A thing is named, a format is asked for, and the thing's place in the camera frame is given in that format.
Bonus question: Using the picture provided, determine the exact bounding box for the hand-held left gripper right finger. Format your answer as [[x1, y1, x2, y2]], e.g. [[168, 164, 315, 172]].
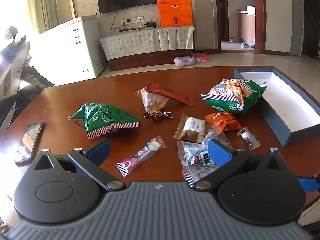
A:
[[194, 139, 288, 190]]

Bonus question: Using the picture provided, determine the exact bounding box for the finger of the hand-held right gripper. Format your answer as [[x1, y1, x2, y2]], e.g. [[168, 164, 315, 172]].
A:
[[296, 172, 320, 193]]

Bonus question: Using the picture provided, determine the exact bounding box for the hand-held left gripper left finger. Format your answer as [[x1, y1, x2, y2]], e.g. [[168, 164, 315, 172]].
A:
[[34, 139, 127, 192]]

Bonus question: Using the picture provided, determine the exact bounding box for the clear seed packet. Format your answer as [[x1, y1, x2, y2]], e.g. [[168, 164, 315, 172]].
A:
[[177, 127, 235, 188]]

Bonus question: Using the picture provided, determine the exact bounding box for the orange snack packet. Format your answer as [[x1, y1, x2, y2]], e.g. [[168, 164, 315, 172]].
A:
[[204, 112, 243, 133]]

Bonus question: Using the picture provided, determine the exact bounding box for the small clear candy packet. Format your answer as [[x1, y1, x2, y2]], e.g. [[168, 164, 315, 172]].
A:
[[236, 127, 261, 151]]

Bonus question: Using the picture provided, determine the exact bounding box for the green striped snack bag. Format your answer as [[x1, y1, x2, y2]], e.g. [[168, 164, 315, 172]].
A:
[[67, 102, 141, 140], [201, 78, 267, 115]]

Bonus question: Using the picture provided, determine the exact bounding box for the beige snack packet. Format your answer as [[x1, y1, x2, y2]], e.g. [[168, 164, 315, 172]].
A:
[[173, 113, 212, 143]]

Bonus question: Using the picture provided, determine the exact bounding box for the pink lollipop packet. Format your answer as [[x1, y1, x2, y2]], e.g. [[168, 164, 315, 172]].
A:
[[115, 136, 167, 178]]

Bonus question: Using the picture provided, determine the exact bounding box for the dark twisted-wrapper candy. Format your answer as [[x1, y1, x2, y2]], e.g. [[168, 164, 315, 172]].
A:
[[142, 110, 174, 122]]

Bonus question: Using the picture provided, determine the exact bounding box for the triangular clear nut packet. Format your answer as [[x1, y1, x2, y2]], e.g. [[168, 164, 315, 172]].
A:
[[135, 87, 169, 112]]

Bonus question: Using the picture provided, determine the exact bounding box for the red-brown snack bar packet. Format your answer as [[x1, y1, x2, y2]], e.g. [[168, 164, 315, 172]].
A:
[[147, 82, 194, 106]]

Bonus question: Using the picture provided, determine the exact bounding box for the blue cardboard box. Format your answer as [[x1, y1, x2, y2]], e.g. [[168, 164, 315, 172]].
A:
[[234, 67, 320, 147]]

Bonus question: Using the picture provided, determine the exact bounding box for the black smartphone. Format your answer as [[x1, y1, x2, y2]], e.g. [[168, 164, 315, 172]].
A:
[[14, 121, 44, 165]]

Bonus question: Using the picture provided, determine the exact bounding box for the purple plastic bottle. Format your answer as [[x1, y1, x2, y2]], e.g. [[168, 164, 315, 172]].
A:
[[174, 56, 201, 67]]

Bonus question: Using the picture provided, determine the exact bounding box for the black chair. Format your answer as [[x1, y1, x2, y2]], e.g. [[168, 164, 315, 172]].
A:
[[0, 65, 55, 135]]

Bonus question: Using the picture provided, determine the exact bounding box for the dark wooden tv cabinet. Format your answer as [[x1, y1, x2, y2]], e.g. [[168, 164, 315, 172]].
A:
[[108, 48, 195, 72]]

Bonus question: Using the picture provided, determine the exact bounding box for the white chest freezer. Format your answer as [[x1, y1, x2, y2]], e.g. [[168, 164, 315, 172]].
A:
[[37, 16, 107, 85]]

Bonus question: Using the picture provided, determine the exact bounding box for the pale patterned cabinet cloth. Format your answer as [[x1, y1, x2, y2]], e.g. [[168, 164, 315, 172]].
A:
[[100, 26, 195, 60]]

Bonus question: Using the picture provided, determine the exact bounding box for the wooden kitchen cabinet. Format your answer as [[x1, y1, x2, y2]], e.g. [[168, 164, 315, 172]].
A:
[[237, 10, 256, 46]]

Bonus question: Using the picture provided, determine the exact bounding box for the brown wooden door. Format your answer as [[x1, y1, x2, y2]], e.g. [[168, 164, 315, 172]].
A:
[[220, 0, 229, 42]]

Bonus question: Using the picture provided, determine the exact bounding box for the orange cardboard box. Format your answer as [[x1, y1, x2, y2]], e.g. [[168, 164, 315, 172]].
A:
[[157, 0, 192, 28]]

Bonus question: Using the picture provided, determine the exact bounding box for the grey refrigerator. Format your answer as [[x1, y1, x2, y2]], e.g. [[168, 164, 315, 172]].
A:
[[291, 0, 305, 57]]

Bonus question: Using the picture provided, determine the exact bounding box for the beige curtain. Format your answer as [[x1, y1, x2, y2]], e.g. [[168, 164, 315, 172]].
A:
[[26, 0, 75, 34]]

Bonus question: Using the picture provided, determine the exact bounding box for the dark brown door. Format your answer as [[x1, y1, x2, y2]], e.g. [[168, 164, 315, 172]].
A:
[[296, 0, 320, 60]]

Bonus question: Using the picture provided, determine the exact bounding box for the white wall outlet strip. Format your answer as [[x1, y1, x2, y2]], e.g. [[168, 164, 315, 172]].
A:
[[121, 17, 144, 26]]

